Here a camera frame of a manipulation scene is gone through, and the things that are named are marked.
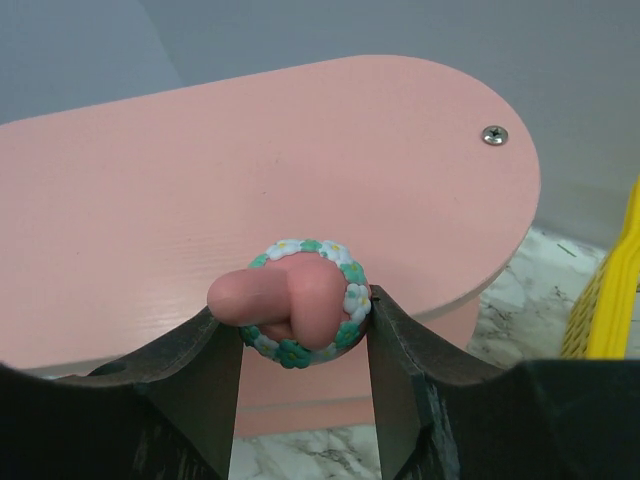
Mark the pink flower-ring bunny toy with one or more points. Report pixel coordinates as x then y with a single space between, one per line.
302 302

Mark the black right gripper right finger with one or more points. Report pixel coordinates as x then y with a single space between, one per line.
441 413

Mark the yellow plastic basket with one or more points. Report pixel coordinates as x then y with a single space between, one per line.
600 320

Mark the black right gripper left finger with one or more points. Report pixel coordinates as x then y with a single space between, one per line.
165 411

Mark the pink three-tier shelf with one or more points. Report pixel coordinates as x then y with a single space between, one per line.
116 218

